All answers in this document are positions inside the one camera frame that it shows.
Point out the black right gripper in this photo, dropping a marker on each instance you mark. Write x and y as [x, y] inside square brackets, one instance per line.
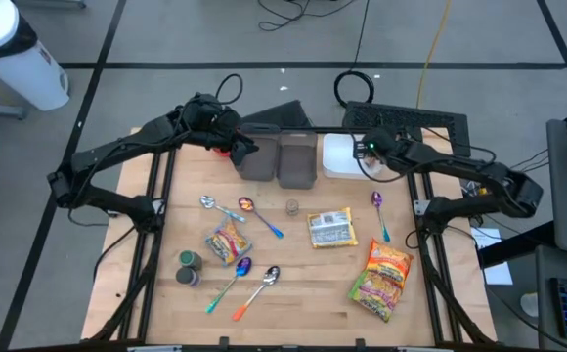
[369, 144]

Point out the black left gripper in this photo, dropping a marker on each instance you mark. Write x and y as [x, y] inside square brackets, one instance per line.
[222, 122]

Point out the brown snack sachet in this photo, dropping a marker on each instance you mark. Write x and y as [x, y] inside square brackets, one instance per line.
[374, 160]

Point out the white plastic bin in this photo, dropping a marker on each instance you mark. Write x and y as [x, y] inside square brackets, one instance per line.
[337, 156]

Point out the blue yellow ramen packet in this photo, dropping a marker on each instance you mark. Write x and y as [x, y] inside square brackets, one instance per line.
[227, 242]

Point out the green lid spice jar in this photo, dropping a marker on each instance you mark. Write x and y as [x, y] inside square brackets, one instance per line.
[190, 259]

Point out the green ramen packet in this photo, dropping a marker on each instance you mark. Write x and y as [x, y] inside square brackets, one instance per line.
[375, 295]

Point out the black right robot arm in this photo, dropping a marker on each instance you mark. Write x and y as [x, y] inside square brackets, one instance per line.
[459, 168]

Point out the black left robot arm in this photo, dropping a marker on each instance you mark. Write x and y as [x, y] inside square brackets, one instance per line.
[117, 146]

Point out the grey translucent plastic bin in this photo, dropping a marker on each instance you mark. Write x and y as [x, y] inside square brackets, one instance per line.
[297, 161]
[261, 163]

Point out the small glass spice jar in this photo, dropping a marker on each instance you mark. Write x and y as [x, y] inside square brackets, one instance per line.
[292, 207]

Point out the orange ramen packet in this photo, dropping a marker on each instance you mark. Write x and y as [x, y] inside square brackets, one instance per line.
[389, 261]

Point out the black lid spice jar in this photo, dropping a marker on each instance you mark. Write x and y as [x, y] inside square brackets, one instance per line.
[187, 277]

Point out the white paper sheet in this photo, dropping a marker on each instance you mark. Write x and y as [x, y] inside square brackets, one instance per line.
[501, 274]

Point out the white trash can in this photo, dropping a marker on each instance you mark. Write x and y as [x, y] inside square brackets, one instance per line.
[19, 68]

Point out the black aluminium table frame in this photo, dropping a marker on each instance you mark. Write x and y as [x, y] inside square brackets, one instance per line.
[147, 244]

